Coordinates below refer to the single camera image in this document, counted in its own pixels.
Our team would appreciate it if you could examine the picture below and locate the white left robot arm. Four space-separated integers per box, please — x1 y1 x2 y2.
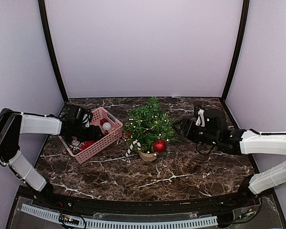
0 105 103 208

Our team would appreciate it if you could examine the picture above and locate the small green christmas tree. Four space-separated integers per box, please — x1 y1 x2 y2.
123 97 177 153

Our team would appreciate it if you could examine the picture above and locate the white snowflake ornament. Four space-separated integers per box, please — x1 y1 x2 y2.
70 140 82 152

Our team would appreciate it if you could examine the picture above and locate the fairy light string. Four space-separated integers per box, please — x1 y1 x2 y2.
125 106 177 152

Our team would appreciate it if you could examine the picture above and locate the red ball ornament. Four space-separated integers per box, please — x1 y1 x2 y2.
153 139 167 153

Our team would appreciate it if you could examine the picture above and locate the white slotted cable duct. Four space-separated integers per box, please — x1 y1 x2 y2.
20 204 218 229

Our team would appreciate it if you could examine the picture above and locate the white ball ornament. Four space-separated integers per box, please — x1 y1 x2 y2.
102 122 112 132

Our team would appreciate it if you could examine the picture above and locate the pink plastic basket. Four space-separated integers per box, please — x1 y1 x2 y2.
59 105 123 164

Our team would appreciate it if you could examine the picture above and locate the red white candy cane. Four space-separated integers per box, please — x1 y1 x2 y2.
125 140 141 157

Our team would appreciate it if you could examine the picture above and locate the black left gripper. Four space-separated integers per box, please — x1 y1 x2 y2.
73 123 103 142

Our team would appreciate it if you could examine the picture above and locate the red santa ornament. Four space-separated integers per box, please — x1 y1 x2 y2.
123 131 132 139

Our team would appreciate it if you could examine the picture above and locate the beige tree pot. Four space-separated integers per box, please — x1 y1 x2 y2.
138 149 159 162

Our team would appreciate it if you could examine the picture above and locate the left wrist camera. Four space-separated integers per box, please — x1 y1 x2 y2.
82 109 93 128

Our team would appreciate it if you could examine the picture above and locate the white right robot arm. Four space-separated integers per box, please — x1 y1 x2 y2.
177 107 286 207

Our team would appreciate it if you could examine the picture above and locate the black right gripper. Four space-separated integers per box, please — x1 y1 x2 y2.
172 118 220 147

